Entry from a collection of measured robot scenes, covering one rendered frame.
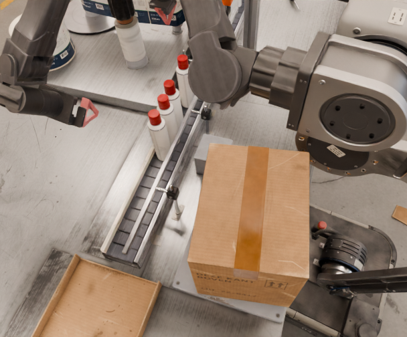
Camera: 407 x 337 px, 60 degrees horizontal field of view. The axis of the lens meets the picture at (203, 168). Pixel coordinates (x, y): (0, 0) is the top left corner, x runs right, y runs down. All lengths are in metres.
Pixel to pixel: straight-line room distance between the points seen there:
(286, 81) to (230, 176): 0.37
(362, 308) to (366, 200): 0.73
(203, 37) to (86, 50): 1.13
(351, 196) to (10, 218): 1.69
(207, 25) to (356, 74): 0.22
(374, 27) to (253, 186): 0.42
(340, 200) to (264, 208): 1.39
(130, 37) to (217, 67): 0.88
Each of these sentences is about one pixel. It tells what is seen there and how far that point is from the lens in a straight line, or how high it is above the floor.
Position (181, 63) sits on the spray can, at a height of 1.07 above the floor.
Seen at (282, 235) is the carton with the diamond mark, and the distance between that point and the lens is 0.76.
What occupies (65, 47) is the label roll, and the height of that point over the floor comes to 0.94.
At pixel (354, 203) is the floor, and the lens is 2.15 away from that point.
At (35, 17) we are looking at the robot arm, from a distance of 0.74.
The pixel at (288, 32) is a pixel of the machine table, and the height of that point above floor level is 0.83.
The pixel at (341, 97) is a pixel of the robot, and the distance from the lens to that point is 0.48.
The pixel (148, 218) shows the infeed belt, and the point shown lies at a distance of 1.05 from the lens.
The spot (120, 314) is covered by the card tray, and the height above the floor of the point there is 0.83.
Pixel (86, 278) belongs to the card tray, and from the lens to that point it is 1.09.
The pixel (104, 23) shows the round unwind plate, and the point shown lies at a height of 0.89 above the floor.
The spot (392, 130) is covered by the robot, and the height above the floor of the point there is 1.45.
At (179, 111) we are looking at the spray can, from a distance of 1.13.
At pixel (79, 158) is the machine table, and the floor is 0.83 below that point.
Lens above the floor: 1.81
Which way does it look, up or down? 57 degrees down
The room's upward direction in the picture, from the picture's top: 7 degrees counter-clockwise
